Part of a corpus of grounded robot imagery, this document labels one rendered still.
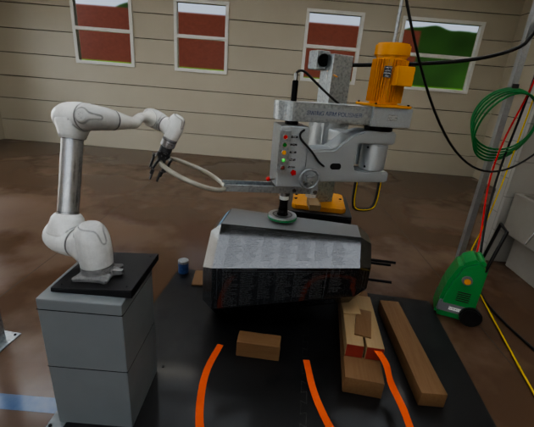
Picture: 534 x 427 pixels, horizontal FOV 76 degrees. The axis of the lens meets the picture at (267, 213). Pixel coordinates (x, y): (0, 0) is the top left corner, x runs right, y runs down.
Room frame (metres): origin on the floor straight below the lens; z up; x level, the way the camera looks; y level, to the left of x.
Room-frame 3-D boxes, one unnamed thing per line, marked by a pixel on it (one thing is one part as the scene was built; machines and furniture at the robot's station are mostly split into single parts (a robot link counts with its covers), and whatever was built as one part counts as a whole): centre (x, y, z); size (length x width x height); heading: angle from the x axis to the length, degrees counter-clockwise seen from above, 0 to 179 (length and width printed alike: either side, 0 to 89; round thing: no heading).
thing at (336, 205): (3.17, -0.48, 0.76); 0.49 x 0.49 x 0.05; 84
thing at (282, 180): (2.44, -0.19, 1.32); 0.36 x 0.22 x 0.45; 104
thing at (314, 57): (3.19, -0.34, 2.00); 0.20 x 0.18 x 0.15; 174
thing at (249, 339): (1.91, -0.02, 0.07); 0.30 x 0.12 x 0.12; 86
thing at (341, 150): (2.50, -0.50, 1.30); 0.74 x 0.23 x 0.49; 104
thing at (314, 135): (2.99, -0.57, 1.36); 0.74 x 0.34 x 0.25; 25
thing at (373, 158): (2.58, -0.76, 1.34); 0.19 x 0.19 x 0.20
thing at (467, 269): (2.61, -1.74, 0.43); 0.35 x 0.35 x 0.87; 69
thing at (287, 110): (2.50, -0.46, 1.61); 0.96 x 0.25 x 0.17; 104
